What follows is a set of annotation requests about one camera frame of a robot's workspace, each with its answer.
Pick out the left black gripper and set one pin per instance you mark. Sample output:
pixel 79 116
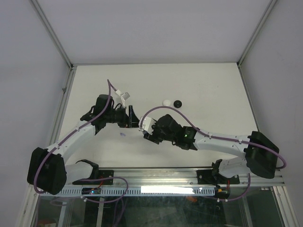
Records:
pixel 130 121

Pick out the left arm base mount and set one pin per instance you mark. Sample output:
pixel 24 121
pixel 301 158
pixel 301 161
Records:
pixel 96 173

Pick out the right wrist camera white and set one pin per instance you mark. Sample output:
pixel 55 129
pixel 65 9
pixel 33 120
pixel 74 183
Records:
pixel 145 125

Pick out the white earbud case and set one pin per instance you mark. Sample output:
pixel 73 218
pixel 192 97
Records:
pixel 166 102

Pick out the aluminium front rail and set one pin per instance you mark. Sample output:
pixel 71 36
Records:
pixel 185 177

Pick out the black earbud case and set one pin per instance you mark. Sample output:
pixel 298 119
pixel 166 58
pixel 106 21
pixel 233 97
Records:
pixel 177 104

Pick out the slotted cable duct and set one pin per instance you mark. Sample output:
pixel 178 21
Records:
pixel 137 191

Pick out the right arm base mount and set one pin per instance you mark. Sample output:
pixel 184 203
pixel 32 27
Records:
pixel 212 176

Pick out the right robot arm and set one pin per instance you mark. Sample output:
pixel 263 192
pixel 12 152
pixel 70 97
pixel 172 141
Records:
pixel 254 153

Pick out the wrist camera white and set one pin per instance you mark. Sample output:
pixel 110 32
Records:
pixel 123 96
pixel 145 125

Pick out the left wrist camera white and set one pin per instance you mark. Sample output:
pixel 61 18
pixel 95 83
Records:
pixel 123 96

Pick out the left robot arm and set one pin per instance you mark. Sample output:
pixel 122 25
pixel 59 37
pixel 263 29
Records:
pixel 48 168

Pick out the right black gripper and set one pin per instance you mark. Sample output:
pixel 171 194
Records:
pixel 152 137

